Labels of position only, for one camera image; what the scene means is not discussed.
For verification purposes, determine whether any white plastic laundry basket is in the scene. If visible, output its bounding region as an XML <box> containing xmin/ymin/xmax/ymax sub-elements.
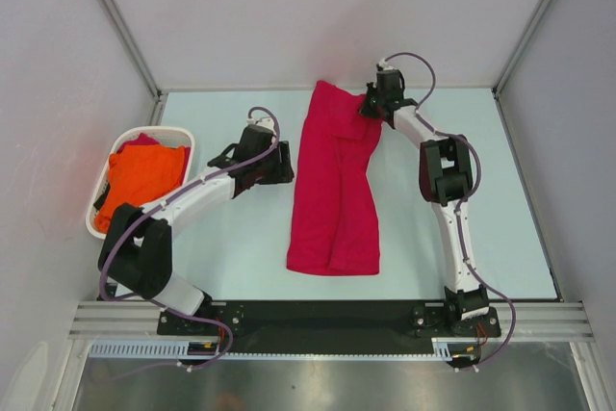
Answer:
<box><xmin>86</xmin><ymin>126</ymin><xmax>195</xmax><ymax>239</ymax></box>

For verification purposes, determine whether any aluminium corner post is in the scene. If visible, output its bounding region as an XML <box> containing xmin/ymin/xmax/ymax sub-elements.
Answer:
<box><xmin>97</xmin><ymin>0</ymin><xmax>162</xmax><ymax>101</ymax></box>
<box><xmin>492</xmin><ymin>0</ymin><xmax>583</xmax><ymax>94</ymax></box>

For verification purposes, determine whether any orange t-shirt in basket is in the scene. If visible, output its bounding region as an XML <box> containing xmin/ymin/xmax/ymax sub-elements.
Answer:
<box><xmin>94</xmin><ymin>144</ymin><xmax>191</xmax><ymax>233</ymax></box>

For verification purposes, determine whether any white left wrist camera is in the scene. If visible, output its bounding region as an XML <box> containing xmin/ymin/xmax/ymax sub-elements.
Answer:
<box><xmin>246</xmin><ymin>116</ymin><xmax>275</xmax><ymax>133</ymax></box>

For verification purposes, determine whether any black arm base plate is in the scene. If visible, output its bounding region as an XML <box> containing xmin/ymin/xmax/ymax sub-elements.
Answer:
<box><xmin>157</xmin><ymin>298</ymin><xmax>501</xmax><ymax>355</ymax></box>

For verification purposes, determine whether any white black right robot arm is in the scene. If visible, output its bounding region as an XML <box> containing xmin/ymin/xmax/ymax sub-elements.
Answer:
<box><xmin>359</xmin><ymin>63</ymin><xmax>489</xmax><ymax>337</ymax></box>

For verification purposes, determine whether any aluminium frame rail front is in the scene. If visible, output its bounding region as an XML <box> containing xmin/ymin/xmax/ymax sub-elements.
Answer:
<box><xmin>68</xmin><ymin>301</ymin><xmax>594</xmax><ymax>342</ymax></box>

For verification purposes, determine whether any white slotted cable duct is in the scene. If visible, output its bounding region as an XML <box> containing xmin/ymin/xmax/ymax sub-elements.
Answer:
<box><xmin>90</xmin><ymin>340</ymin><xmax>219</xmax><ymax>360</ymax></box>

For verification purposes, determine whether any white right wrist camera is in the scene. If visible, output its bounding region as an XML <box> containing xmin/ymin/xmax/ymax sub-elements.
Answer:
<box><xmin>376</xmin><ymin>60</ymin><xmax>394</xmax><ymax>71</ymax></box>

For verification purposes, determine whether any aluminium corner post left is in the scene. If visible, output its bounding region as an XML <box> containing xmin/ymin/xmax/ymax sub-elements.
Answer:
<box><xmin>97</xmin><ymin>0</ymin><xmax>162</xmax><ymax>101</ymax></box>

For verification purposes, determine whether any crimson red t-shirt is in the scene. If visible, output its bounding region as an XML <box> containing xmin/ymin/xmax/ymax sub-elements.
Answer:
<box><xmin>287</xmin><ymin>81</ymin><xmax>382</xmax><ymax>276</ymax></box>

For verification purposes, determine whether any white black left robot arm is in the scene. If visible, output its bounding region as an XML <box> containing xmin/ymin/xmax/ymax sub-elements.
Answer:
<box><xmin>98</xmin><ymin>116</ymin><xmax>294</xmax><ymax>334</ymax></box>

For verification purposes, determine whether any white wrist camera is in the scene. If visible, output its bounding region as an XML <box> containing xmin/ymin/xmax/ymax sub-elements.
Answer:
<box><xmin>246</xmin><ymin>116</ymin><xmax>275</xmax><ymax>133</ymax></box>
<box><xmin>376</xmin><ymin>60</ymin><xmax>394</xmax><ymax>71</ymax></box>

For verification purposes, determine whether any dark red shirt in basket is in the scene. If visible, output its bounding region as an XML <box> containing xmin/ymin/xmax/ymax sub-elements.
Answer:
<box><xmin>115</xmin><ymin>133</ymin><xmax>159</xmax><ymax>154</ymax></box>

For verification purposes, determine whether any aluminium corner post right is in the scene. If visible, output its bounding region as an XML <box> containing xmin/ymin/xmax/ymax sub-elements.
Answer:
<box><xmin>492</xmin><ymin>0</ymin><xmax>583</xmax><ymax>94</ymax></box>

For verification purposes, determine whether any black garment in basket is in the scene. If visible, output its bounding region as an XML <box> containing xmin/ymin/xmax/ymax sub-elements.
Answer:
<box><xmin>92</xmin><ymin>183</ymin><xmax>111</xmax><ymax>211</ymax></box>

